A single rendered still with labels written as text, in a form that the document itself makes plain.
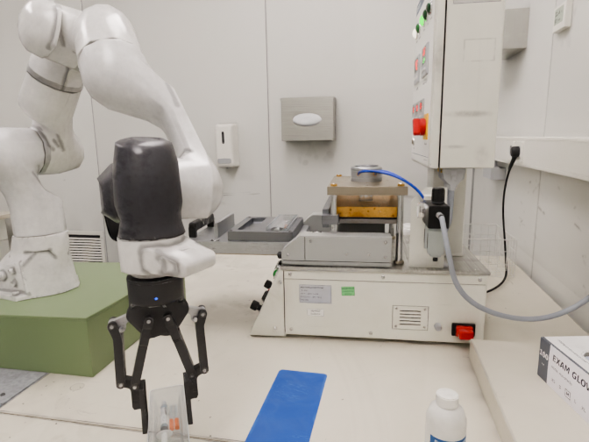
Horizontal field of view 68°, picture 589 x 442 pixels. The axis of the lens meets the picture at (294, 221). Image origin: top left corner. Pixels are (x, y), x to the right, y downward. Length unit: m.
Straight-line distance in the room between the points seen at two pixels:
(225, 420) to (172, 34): 2.51
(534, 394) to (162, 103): 0.78
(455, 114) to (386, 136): 1.67
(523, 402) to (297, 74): 2.21
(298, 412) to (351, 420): 0.09
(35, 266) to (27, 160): 0.24
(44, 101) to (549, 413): 1.10
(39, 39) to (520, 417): 1.01
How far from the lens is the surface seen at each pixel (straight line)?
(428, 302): 1.03
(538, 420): 0.81
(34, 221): 1.15
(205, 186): 0.68
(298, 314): 1.04
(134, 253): 0.59
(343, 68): 2.66
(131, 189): 0.58
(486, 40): 1.00
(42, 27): 0.92
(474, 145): 0.98
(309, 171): 2.67
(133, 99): 0.79
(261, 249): 1.07
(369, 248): 0.98
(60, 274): 1.17
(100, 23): 0.85
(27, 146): 1.13
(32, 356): 1.09
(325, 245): 0.99
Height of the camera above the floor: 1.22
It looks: 11 degrees down
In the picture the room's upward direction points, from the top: 1 degrees counter-clockwise
